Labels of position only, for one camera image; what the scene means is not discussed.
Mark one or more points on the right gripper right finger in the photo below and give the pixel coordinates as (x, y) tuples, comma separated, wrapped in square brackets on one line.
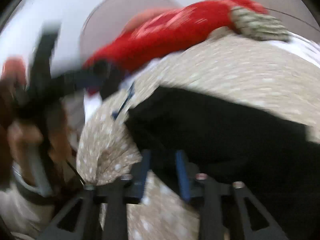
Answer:
[(222, 207)]

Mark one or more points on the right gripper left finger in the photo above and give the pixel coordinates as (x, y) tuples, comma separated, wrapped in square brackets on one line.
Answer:
[(99, 212)]

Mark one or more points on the black pants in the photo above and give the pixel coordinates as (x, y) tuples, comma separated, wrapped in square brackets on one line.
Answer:
[(231, 142)]

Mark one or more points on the left hand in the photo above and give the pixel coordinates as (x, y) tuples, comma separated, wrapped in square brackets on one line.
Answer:
[(17, 135)]

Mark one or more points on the small black blue cloth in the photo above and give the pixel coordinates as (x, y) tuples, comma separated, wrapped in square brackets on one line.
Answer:
[(93, 102)]

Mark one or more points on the round pale headboard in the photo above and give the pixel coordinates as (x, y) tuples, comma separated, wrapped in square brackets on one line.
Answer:
[(108, 19)]

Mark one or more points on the red blanket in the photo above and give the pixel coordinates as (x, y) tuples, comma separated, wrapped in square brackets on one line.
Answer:
[(174, 30)]

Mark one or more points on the beige dotted bed cover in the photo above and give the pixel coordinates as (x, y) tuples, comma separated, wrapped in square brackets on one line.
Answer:
[(262, 75)]

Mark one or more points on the white bed sheet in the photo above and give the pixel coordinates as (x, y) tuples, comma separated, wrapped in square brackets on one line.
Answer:
[(304, 48)]

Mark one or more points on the green patterned pillow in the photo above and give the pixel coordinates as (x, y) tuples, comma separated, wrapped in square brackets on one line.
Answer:
[(259, 27)]

